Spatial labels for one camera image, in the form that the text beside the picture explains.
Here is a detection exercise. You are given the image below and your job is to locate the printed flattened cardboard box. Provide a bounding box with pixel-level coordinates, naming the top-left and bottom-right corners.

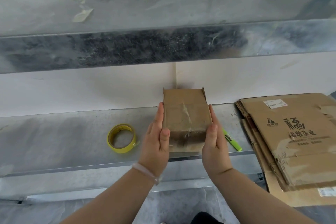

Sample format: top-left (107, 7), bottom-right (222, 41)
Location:
top-left (235, 93), bottom-right (336, 186)

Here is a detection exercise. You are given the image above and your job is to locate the small brown cardboard box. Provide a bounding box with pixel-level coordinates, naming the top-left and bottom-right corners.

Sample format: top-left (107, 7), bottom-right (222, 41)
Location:
top-left (162, 87), bottom-right (213, 153)

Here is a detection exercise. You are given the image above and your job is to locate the crumpled tape scrap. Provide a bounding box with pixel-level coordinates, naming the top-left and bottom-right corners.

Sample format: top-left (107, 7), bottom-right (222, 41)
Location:
top-left (72, 8), bottom-right (94, 23)

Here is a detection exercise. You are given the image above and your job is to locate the person's right hand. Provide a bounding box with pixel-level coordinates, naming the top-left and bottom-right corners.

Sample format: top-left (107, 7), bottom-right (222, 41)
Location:
top-left (201, 104), bottom-right (234, 178)

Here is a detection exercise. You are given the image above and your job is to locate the person's left forearm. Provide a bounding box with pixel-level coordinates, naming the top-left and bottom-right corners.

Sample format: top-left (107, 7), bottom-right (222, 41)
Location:
top-left (59, 165), bottom-right (160, 224)

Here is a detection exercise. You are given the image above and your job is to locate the yellow tape roll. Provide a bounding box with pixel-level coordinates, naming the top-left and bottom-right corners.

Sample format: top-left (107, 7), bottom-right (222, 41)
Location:
top-left (107, 124), bottom-right (141, 154)

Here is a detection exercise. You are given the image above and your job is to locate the person's left hand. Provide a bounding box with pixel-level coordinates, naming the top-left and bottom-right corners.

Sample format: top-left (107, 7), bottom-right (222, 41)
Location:
top-left (138, 102), bottom-right (171, 177)

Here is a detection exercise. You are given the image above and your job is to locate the person's black clothing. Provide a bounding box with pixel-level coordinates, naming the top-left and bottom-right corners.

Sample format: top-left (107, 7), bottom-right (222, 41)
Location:
top-left (191, 212), bottom-right (224, 224)

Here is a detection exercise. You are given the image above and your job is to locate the green highlighter marker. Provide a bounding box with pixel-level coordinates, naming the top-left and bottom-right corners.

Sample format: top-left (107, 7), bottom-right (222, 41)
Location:
top-left (222, 128), bottom-right (243, 152)

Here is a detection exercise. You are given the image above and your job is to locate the person's right forearm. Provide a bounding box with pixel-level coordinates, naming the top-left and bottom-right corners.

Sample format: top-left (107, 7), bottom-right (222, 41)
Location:
top-left (210, 168), bottom-right (327, 224)

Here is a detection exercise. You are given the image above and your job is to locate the galvanized metal shelf board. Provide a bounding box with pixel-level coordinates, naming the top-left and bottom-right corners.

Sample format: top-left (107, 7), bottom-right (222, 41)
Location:
top-left (0, 103), bottom-right (264, 201)
top-left (0, 0), bottom-right (336, 75)

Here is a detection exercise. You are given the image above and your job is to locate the translucent white bracelet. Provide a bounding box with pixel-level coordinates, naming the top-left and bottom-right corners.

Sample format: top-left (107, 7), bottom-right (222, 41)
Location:
top-left (132, 163), bottom-right (162, 186)

